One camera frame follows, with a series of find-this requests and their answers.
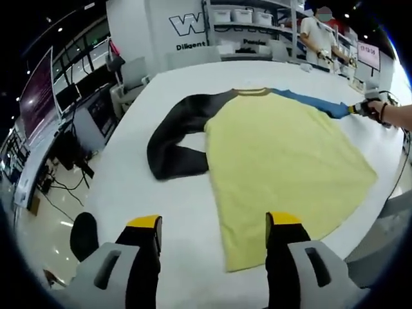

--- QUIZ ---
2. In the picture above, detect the pink display screen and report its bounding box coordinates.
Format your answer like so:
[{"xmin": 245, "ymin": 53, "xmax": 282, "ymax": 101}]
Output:
[{"xmin": 357, "ymin": 41, "xmax": 381, "ymax": 70}]

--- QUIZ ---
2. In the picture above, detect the grey mesh chair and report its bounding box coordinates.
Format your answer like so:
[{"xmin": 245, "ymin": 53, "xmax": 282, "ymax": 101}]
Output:
[{"xmin": 346, "ymin": 192, "xmax": 412, "ymax": 287}]

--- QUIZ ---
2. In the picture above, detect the grey metal shelf unit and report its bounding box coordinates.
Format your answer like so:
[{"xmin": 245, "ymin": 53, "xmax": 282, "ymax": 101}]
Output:
[{"xmin": 202, "ymin": 0, "xmax": 358, "ymax": 62}]

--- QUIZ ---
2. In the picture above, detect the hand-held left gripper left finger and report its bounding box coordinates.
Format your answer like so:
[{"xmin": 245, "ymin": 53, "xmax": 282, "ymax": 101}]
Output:
[{"xmin": 68, "ymin": 214, "xmax": 164, "ymax": 309}]

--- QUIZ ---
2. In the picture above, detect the grey office chair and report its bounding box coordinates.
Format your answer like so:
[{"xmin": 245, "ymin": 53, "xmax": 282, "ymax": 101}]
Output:
[{"xmin": 120, "ymin": 57, "xmax": 151, "ymax": 94}]

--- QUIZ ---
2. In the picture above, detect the black oval pad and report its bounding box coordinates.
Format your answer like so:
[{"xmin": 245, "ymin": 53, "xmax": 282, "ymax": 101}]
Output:
[{"xmin": 70, "ymin": 211, "xmax": 99, "ymax": 263}]

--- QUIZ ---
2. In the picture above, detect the person's right hand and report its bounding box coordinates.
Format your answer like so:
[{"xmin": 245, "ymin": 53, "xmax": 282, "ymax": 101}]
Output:
[{"xmin": 368, "ymin": 99, "xmax": 389, "ymax": 124}]

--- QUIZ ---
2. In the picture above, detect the white storage bin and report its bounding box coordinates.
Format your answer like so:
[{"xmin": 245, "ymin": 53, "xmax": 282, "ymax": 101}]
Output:
[
  {"xmin": 256, "ymin": 12, "xmax": 277, "ymax": 25},
  {"xmin": 211, "ymin": 9, "xmax": 231, "ymax": 23},
  {"xmin": 233, "ymin": 8, "xmax": 255, "ymax": 23}
]

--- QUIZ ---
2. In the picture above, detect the black computer monitor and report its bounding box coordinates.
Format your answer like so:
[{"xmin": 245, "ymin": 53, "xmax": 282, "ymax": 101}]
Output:
[{"xmin": 54, "ymin": 84, "xmax": 81, "ymax": 112}]

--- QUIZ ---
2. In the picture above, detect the large dark display screen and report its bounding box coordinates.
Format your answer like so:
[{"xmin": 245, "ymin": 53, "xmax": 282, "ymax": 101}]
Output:
[{"xmin": 17, "ymin": 46, "xmax": 61, "ymax": 142}]

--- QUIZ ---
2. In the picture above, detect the hanging bag on stand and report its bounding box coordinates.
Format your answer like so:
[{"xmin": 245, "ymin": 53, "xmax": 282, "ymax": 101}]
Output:
[{"xmin": 105, "ymin": 37, "xmax": 126, "ymax": 73}]

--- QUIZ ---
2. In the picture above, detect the yellow blue brown garment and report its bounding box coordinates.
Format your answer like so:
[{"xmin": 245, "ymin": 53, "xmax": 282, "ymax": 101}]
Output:
[{"xmin": 146, "ymin": 86, "xmax": 379, "ymax": 274}]

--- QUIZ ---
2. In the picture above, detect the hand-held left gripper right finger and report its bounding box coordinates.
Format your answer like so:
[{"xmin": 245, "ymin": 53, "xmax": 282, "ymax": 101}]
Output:
[{"xmin": 265, "ymin": 211, "xmax": 368, "ymax": 309}]

